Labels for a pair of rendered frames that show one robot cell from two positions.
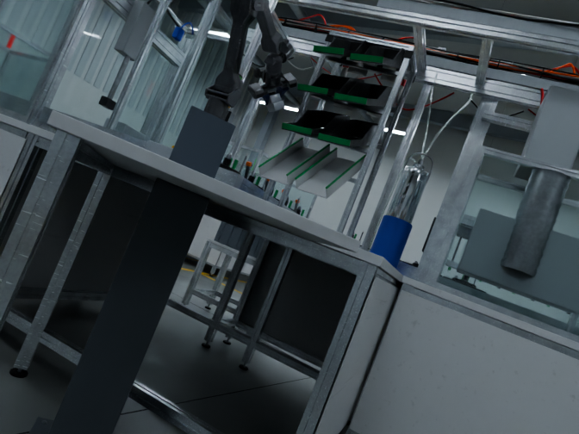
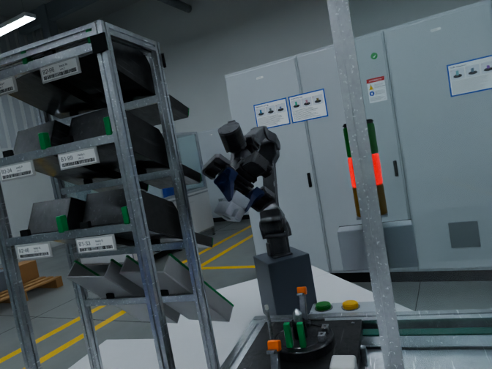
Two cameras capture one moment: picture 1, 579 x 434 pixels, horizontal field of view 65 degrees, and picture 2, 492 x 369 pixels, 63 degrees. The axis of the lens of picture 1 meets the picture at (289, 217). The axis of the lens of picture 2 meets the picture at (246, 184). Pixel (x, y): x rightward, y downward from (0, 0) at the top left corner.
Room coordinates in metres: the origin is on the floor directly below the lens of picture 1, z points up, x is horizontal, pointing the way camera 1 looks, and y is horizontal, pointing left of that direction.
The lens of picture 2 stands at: (2.65, 0.24, 1.39)
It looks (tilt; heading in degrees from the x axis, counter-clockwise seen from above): 4 degrees down; 179
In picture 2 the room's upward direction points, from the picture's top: 10 degrees counter-clockwise
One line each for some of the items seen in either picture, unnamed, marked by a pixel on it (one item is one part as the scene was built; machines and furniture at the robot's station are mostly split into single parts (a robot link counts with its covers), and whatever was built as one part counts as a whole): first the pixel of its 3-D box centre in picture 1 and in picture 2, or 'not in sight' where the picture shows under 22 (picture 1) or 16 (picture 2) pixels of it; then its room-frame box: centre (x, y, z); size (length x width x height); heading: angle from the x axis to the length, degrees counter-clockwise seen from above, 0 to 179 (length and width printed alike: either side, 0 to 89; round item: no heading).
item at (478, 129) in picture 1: (463, 171); not in sight; (2.55, -0.82, 1.56); 0.09 x 0.04 x 1.39; 69
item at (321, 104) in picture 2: not in sight; (353, 164); (-1.27, 1.40, 1.13); 0.94 x 0.54 x 2.25; 61
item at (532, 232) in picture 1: (538, 184); not in sight; (2.11, -1.03, 1.50); 0.38 x 0.21 x 0.88; 159
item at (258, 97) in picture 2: not in sight; (285, 173); (-1.63, 0.76, 1.13); 0.80 x 0.54 x 2.25; 61
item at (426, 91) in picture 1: (401, 154); not in sight; (2.68, -0.48, 1.56); 0.04 x 0.04 x 1.39; 69
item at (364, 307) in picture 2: (172, 158); (352, 318); (1.64, 0.47, 0.93); 0.21 x 0.07 x 0.06; 69
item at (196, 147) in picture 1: (198, 149); (285, 284); (1.38, 0.33, 0.96); 0.14 x 0.14 x 0.20; 16
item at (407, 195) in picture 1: (411, 187); not in sight; (2.35, -0.53, 1.32); 0.14 x 0.14 x 0.38
